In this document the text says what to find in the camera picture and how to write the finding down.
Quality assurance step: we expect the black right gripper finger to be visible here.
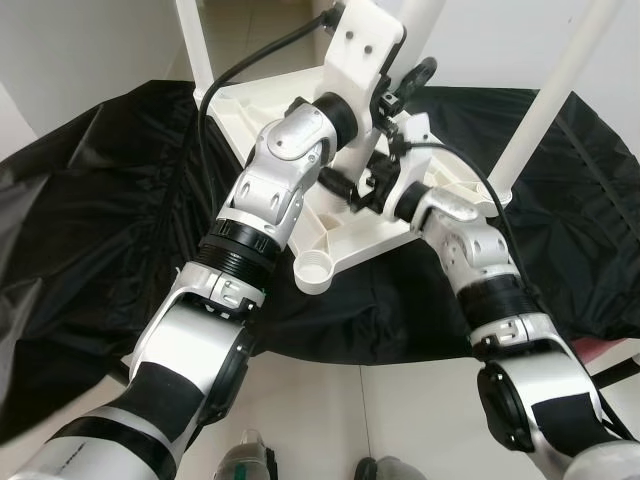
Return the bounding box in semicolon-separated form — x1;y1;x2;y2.
318;168;359;206

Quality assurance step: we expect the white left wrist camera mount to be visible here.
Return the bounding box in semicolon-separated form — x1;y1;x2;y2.
330;0;408;136

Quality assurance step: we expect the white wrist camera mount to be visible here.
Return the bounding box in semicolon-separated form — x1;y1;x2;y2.
330;0;408;136
385;150;433;219

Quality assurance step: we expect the pink cloth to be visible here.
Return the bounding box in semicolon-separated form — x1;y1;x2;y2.
580;338;631;359

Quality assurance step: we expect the black tablecloth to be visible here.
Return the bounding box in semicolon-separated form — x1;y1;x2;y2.
0;78;640;446

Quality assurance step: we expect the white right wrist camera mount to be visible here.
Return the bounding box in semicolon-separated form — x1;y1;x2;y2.
385;150;433;219

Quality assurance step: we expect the grey robot left foot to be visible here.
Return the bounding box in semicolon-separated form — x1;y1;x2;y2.
212;430;279;480

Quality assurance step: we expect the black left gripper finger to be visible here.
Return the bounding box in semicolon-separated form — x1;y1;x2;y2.
402;57;439;106

